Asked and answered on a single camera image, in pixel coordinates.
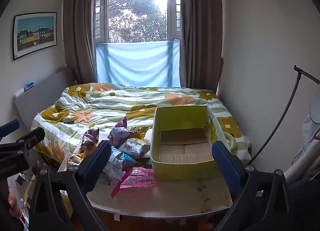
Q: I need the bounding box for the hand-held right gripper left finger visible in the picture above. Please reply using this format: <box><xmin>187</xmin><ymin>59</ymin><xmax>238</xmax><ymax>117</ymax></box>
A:
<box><xmin>30</xmin><ymin>140</ymin><xmax>112</xmax><ymax>231</ymax></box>

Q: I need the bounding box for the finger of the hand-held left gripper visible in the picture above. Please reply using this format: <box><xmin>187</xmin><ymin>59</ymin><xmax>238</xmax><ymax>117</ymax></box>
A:
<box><xmin>0</xmin><ymin>119</ymin><xmax>20</xmax><ymax>138</ymax></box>
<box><xmin>0</xmin><ymin>127</ymin><xmax>46</xmax><ymax>155</ymax></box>

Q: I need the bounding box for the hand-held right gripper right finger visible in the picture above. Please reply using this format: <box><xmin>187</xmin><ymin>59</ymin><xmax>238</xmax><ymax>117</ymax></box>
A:
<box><xmin>212</xmin><ymin>141</ymin><xmax>292</xmax><ymax>231</ymax></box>

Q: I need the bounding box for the light blue snack packet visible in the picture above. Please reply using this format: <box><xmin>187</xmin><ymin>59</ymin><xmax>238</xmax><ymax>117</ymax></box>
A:
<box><xmin>103</xmin><ymin>146</ymin><xmax>138</xmax><ymax>181</ymax></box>

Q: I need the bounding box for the magenta white snack packet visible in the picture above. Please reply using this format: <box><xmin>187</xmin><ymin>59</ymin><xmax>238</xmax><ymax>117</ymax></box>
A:
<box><xmin>110</xmin><ymin>173</ymin><xmax>131</xmax><ymax>198</ymax></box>

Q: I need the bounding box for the pink striped snack packet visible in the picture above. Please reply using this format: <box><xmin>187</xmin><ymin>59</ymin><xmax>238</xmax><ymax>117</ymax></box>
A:
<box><xmin>120</xmin><ymin>167</ymin><xmax>157</xmax><ymax>189</ymax></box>

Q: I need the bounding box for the yellow-green cardboard box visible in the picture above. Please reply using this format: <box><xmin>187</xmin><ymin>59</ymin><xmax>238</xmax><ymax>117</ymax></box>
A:
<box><xmin>150</xmin><ymin>105</ymin><xmax>237</xmax><ymax>181</ymax></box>

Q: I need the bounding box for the person's left hand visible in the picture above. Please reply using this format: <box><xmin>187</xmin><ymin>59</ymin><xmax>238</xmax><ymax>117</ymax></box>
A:
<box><xmin>8</xmin><ymin>188</ymin><xmax>23</xmax><ymax>219</ymax></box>

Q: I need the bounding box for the maroon silver snack packet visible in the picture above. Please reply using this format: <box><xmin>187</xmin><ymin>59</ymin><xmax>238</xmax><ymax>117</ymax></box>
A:
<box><xmin>79</xmin><ymin>128</ymin><xmax>100</xmax><ymax>155</ymax></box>

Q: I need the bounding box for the white printed bag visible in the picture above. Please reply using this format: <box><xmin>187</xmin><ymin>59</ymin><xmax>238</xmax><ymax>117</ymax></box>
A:
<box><xmin>58</xmin><ymin>153</ymin><xmax>85</xmax><ymax>172</ymax></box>

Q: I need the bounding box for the purple snack packet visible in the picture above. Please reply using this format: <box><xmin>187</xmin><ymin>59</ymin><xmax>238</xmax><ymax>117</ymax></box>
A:
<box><xmin>107</xmin><ymin>117</ymin><xmax>134</xmax><ymax>150</ymax></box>

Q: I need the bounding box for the white green snack packet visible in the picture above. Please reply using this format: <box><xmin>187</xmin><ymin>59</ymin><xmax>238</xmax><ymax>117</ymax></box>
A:
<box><xmin>117</xmin><ymin>138</ymin><xmax>151</xmax><ymax>159</ymax></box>

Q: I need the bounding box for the grey headboard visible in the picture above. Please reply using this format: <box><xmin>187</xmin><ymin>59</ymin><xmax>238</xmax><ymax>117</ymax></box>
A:
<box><xmin>13</xmin><ymin>67</ymin><xmax>76</xmax><ymax>132</ymax></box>

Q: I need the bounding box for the black green snack packet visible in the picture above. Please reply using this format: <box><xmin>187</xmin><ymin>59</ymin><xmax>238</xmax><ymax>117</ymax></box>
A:
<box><xmin>136</xmin><ymin>157</ymin><xmax>153</xmax><ymax>169</ymax></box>

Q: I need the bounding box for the golden yellow snack packet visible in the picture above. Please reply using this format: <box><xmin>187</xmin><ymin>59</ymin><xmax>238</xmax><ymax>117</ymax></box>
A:
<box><xmin>128</xmin><ymin>125</ymin><xmax>152</xmax><ymax>140</ymax></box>

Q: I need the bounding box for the floral quilt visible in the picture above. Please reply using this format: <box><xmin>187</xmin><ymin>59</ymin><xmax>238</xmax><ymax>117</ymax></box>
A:
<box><xmin>31</xmin><ymin>82</ymin><xmax>251</xmax><ymax>163</ymax></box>

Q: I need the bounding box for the grey cloth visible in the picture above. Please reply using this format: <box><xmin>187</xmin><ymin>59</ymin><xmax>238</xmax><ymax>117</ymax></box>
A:
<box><xmin>294</xmin><ymin>96</ymin><xmax>320</xmax><ymax>166</ymax></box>

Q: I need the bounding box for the light blue window cloth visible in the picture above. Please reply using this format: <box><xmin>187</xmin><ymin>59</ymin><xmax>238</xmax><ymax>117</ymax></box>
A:
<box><xmin>96</xmin><ymin>40</ymin><xmax>181</xmax><ymax>88</ymax></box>

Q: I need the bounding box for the brown curtain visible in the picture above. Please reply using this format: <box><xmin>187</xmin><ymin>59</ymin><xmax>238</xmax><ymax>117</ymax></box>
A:
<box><xmin>62</xmin><ymin>0</ymin><xmax>110</xmax><ymax>84</ymax></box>
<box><xmin>178</xmin><ymin>0</ymin><xmax>225</xmax><ymax>90</ymax></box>

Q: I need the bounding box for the window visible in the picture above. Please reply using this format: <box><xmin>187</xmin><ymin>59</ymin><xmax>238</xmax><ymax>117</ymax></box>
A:
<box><xmin>96</xmin><ymin>0</ymin><xmax>181</xmax><ymax>44</ymax></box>

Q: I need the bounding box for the pale green handle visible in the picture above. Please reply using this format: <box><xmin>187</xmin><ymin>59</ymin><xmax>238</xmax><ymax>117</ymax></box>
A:
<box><xmin>223</xmin><ymin>132</ymin><xmax>237</xmax><ymax>151</ymax></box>

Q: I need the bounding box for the framed wall picture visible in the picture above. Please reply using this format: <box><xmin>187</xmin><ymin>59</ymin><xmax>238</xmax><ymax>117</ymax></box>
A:
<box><xmin>13</xmin><ymin>12</ymin><xmax>58</xmax><ymax>61</ymax></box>

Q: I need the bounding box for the black stand with cable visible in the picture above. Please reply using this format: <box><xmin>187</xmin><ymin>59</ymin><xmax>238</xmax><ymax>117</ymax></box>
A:
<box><xmin>246</xmin><ymin>65</ymin><xmax>320</xmax><ymax>166</ymax></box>

